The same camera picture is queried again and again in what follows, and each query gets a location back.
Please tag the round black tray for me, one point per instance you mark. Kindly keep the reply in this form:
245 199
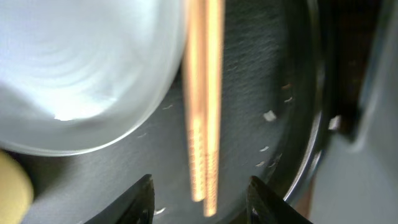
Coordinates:
269 125

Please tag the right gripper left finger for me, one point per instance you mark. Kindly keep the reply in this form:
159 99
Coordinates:
135 206

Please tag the yellow bowl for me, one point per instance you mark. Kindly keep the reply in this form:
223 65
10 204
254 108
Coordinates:
17 193

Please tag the pale green plate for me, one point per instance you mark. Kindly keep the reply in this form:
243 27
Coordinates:
80 75

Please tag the wooden chopstick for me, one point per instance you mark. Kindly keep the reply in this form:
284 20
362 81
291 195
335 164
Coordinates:
214 40
193 71

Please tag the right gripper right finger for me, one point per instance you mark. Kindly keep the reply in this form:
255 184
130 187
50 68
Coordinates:
264 206

